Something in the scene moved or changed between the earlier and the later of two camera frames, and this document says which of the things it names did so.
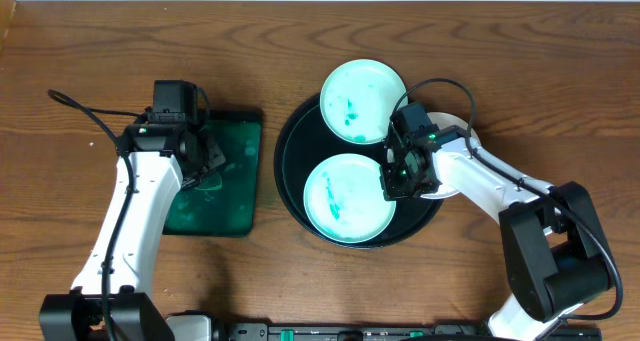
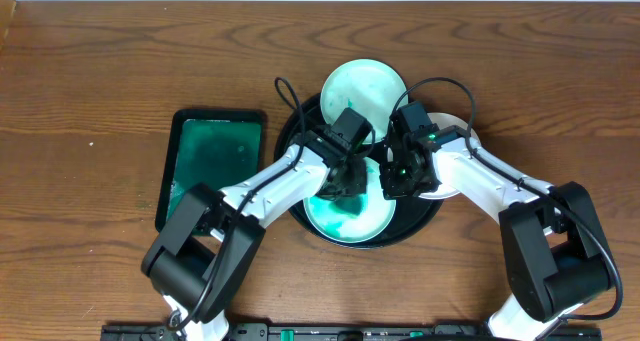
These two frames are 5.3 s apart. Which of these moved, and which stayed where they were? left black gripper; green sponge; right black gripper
Moved: green sponge; left black gripper
Stayed: right black gripper
